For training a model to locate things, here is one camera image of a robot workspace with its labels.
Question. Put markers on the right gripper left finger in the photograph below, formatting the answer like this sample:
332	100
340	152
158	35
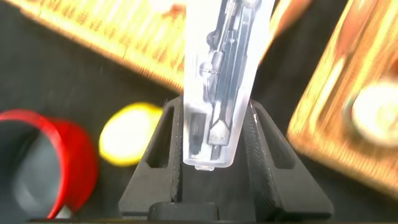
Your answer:
155	174

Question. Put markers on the clear plastic razor case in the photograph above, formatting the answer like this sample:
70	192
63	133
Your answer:
199	93

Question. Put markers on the rectangular wicker basket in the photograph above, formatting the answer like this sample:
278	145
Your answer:
326	124
93	25

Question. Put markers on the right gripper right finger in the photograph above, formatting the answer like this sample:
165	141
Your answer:
280	186

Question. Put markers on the black tablecloth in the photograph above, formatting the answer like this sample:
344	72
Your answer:
46	77

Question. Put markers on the red pot black interior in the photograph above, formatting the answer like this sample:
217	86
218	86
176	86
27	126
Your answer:
77	155

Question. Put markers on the small silver tin can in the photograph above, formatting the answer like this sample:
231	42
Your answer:
376	115

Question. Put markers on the yellow lemon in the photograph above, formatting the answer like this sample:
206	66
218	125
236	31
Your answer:
127	137

